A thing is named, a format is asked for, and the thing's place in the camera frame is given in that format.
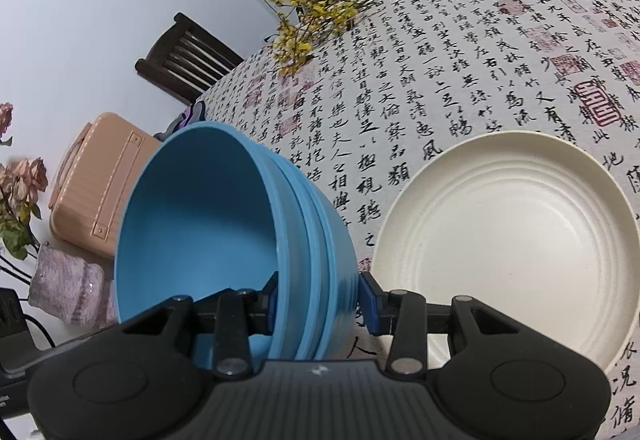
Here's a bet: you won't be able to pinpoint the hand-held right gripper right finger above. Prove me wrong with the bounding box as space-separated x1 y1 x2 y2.
360 271 541 381

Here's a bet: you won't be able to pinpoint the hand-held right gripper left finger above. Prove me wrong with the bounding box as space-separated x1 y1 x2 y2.
100 271 279 381

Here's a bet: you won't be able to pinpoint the blue bowl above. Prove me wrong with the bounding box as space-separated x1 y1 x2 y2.
114 122 281 361
260 145 328 361
280 160 360 361

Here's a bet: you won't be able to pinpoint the cream ridged plate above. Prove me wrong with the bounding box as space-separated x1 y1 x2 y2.
372 130 640 373

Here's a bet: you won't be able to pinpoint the grey purple folded cloth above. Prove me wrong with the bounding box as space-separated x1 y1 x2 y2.
155 100 208 141

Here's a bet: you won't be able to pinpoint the pink knitted vase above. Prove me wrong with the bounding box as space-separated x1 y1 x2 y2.
28 245 118 327

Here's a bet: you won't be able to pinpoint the peach ribbed suitcase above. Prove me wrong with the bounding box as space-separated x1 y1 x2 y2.
48 112 163 261

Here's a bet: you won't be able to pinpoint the black ribbed device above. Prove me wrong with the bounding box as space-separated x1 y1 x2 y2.
0 287 25 338

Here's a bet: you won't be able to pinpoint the yellow blossom branches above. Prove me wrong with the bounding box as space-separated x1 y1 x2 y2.
262 0 373 76

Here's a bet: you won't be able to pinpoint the dark wooden chair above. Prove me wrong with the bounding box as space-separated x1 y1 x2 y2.
135 12 244 106

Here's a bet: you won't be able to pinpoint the dried pink flowers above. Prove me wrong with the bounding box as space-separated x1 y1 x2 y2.
0 102 51 285

